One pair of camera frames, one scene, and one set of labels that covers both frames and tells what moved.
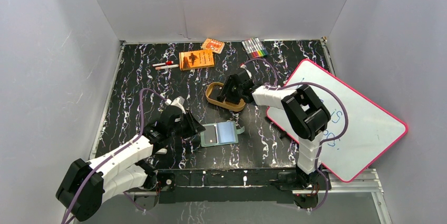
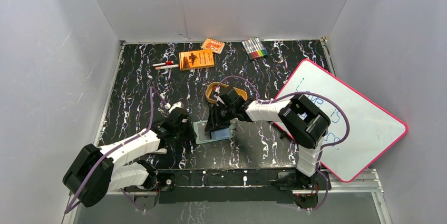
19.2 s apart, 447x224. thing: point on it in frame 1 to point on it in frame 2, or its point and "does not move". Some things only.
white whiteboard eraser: (163, 151) does not move
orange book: (200, 59) does not move
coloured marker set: (254, 48) does not move
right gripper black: (226, 91) to (214, 121)
